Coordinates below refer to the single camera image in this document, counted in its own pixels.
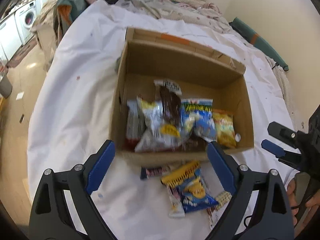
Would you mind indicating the silver yellow snack packet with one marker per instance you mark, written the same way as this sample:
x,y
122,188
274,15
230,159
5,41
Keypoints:
x,y
155,120

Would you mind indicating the person's right hand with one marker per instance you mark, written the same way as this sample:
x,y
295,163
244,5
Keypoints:
x,y
290,192

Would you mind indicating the green rolled mat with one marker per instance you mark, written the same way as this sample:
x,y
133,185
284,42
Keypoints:
x,y
260,45

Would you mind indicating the beige cloth cover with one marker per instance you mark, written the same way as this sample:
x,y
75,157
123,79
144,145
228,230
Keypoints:
x,y
46,27

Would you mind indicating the white kitchen cabinet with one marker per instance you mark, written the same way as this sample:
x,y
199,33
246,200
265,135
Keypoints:
x,y
10,37

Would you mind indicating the grey trash bin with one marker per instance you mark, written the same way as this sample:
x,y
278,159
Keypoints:
x,y
5,85

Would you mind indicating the patterned floor mat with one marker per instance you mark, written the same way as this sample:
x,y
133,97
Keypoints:
x,y
21,52

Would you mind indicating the yellow checkered snack packet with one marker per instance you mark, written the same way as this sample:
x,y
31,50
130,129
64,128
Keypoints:
x,y
222,198

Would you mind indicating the white washing machine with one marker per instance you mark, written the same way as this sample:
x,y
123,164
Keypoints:
x,y
27,20

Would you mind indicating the red sausage stick packet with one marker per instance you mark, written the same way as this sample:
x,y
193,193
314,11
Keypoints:
x,y
212,216

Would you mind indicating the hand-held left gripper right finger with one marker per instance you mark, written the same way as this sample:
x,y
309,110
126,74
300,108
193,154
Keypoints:
x,y
221,167

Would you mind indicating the white red-edged snack packet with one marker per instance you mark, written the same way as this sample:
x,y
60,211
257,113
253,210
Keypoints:
x,y
133,122

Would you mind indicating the brown cardboard box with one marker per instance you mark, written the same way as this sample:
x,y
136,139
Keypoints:
x,y
185,65

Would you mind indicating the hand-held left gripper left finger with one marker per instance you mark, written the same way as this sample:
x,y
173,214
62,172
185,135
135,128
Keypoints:
x,y
100,167

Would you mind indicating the light blue snack packet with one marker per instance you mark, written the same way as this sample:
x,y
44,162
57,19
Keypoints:
x,y
200,122

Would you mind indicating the dark brown snack packet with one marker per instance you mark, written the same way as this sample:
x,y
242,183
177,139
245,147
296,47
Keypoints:
x,y
170,105

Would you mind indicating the blue yellow snack packet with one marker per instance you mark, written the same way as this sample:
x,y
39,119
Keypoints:
x,y
192,192

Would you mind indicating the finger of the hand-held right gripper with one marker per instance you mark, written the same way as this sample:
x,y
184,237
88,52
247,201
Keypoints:
x,y
282,131
272,147

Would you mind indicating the small dark object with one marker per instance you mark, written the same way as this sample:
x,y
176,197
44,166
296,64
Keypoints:
x,y
21,118

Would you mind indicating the white paper scrap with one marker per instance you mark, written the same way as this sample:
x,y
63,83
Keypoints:
x,y
19,96

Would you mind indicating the dark blue stick packet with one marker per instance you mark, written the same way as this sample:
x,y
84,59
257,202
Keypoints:
x,y
150,173

